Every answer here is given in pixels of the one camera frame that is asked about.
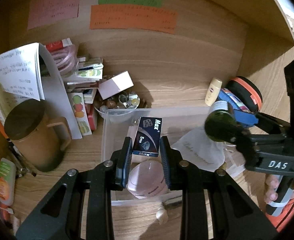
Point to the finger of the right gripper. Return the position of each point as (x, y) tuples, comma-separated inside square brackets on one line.
[(271, 124), (244, 119)]

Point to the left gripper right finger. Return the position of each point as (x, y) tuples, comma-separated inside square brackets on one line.
[(234, 214)]

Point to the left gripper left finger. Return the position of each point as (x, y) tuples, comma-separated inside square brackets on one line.
[(59, 214)]

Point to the dark green glass jar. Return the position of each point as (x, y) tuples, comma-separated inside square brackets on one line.
[(220, 124)]

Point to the white drawstring cloth bag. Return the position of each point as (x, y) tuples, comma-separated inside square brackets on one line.
[(209, 155)]

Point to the pink white round jar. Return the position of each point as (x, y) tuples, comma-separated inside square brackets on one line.
[(147, 180)]

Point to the blue Max staples box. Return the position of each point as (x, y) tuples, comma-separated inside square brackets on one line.
[(147, 137)]

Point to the person right hand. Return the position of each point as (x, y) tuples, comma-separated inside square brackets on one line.
[(270, 185)]

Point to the blue patchwork zipper pouch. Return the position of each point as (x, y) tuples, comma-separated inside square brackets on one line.
[(226, 95)]

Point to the black orange round case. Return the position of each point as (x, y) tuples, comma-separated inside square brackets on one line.
[(247, 92)]

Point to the cream lotion bottle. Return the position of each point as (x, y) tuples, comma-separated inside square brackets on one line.
[(213, 91)]

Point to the orange green tube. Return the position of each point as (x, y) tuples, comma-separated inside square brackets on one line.
[(7, 181)]

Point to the brown mug with lid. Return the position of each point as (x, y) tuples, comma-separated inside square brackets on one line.
[(41, 140)]

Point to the clear plastic storage bin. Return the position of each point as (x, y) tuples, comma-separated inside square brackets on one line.
[(184, 129)]

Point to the fruit sticker sheet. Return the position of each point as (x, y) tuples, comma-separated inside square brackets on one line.
[(78, 106)]

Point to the glass bowl of trinkets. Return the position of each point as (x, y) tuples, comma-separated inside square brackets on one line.
[(127, 99)]

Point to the small white pink box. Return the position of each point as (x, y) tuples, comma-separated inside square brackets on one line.
[(115, 85)]

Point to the stack of booklets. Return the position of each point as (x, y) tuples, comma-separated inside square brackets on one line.
[(85, 78)]

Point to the folded printed paper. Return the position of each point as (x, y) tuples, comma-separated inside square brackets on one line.
[(20, 72)]

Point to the green paper note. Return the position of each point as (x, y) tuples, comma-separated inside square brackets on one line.
[(129, 0)]

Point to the orange paper note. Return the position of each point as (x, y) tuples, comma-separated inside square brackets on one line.
[(132, 16)]

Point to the pink sticky note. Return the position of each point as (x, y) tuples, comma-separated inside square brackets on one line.
[(46, 12)]

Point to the pink coiled cord packet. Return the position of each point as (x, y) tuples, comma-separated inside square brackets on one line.
[(64, 53)]

